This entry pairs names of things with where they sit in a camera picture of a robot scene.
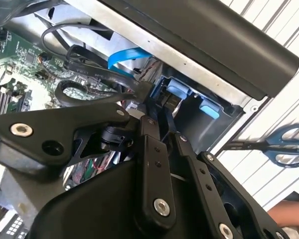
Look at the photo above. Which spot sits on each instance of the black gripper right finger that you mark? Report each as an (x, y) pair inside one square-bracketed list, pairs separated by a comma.
[(201, 179)]

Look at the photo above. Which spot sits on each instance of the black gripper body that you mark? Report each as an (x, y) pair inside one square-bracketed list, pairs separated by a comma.
[(102, 206)]

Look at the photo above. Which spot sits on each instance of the person's hand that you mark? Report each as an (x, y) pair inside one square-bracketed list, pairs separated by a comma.
[(294, 214)]

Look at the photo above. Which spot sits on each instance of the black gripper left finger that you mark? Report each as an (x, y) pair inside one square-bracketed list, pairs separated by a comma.
[(27, 144)]

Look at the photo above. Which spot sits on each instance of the hard disk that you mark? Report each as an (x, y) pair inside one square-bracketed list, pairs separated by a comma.
[(178, 88)]

